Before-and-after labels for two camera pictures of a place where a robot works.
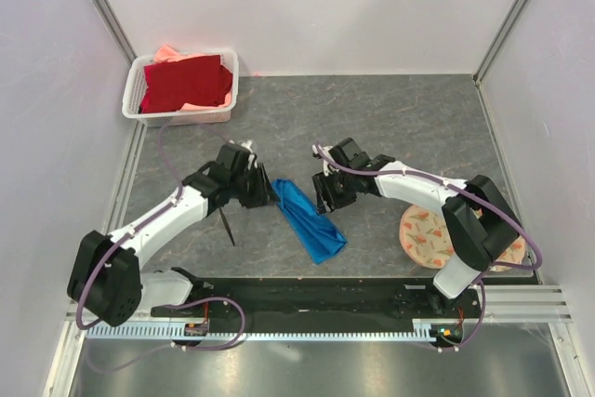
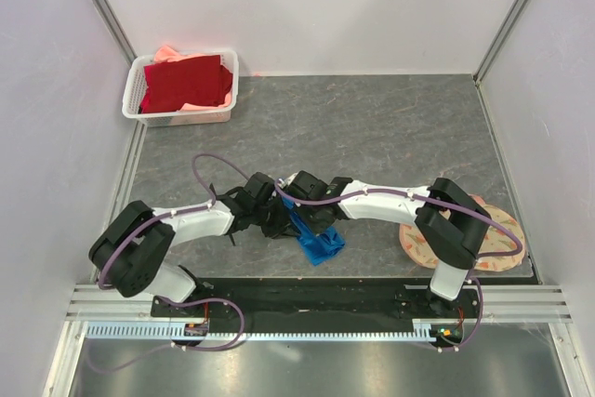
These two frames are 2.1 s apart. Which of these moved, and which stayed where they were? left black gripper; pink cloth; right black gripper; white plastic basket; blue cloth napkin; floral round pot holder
Moved: left black gripper; right black gripper
Stayed: white plastic basket; floral round pot holder; blue cloth napkin; pink cloth
